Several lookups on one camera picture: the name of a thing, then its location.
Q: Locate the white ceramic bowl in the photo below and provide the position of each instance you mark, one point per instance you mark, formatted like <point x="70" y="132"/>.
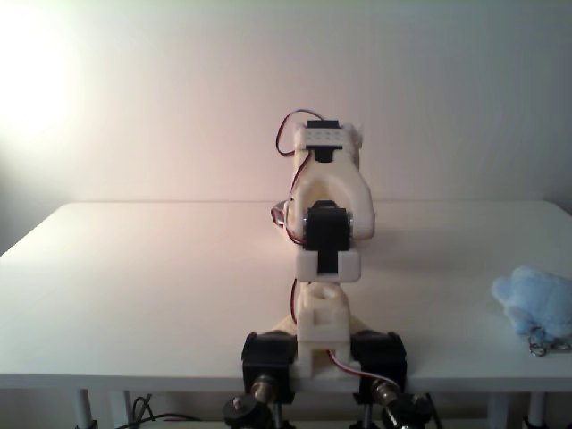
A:
<point x="278" y="213"/>

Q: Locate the black table clamp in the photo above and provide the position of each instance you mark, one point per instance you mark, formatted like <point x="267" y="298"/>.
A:
<point x="268" y="353"/>
<point x="380" y="353"/>

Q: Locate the white table leg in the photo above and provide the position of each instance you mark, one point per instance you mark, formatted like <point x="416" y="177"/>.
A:
<point x="538" y="411"/>
<point x="83" y="409"/>
<point x="497" y="406"/>
<point x="119" y="409"/>

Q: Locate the black tripod mount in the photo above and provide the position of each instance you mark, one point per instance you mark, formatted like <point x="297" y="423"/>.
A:
<point x="245" y="413"/>
<point x="409" y="412"/>

